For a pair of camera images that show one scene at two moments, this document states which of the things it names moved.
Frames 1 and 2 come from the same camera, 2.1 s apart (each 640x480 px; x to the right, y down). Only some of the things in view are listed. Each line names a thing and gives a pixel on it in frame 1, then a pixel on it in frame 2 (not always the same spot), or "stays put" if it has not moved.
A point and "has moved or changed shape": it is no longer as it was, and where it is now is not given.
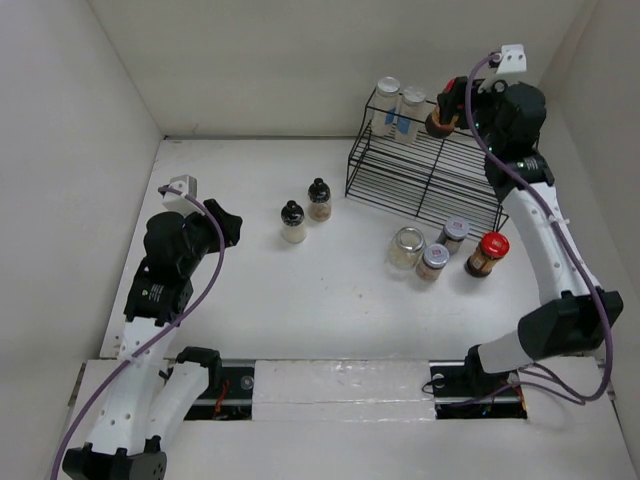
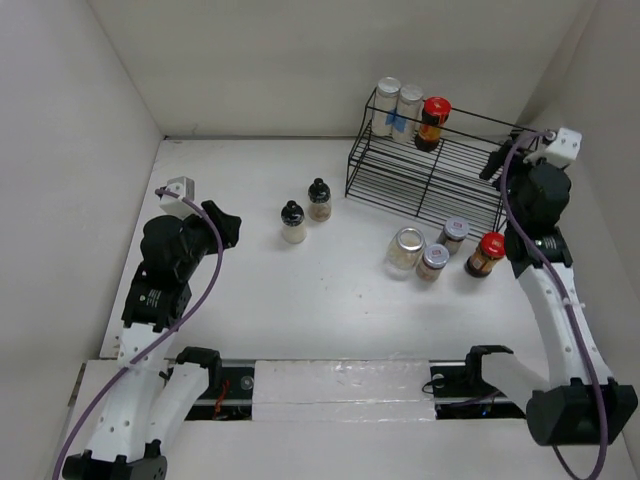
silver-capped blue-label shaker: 408,120 stays put
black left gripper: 230,223 stays put
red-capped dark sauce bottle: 433,124 has moved or changed shape
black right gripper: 449,102 → 496,158
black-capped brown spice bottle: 319,201 stays put
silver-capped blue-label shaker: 385,105 stays put
